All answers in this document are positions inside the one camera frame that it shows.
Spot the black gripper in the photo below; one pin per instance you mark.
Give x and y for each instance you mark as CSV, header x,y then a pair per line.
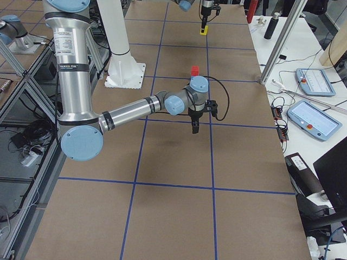
x,y
194,114
205,12

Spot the yellow block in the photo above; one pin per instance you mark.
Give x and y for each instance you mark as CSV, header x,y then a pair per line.
x,y
204,31

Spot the red block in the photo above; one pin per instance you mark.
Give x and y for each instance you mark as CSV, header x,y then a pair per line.
x,y
195,71

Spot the red cylinder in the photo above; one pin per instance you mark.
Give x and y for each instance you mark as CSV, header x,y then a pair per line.
x,y
251,10

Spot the black water bottle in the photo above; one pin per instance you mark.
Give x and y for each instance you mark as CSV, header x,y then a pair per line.
x,y
272,25

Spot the near blue teach pendant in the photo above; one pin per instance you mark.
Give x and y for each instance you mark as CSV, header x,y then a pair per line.
x,y
313,121

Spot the blue teach pendant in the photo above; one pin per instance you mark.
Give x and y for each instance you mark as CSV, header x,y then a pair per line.
x,y
314,82
313,121

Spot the far blue teach pendant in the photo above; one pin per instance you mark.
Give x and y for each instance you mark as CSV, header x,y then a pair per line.
x,y
314,82

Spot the black monitor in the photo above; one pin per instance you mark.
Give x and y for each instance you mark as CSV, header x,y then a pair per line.
x,y
331,171

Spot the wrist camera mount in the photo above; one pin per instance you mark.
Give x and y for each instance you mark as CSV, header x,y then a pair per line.
x,y
217,8
212,107

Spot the white camera pedestal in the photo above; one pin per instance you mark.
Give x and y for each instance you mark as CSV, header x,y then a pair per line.
x,y
123,70

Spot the aluminium frame post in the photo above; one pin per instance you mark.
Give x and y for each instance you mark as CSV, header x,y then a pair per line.
x,y
290,22

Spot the aluminium frame rack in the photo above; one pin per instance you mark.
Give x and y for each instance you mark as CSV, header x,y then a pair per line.
x,y
31,158

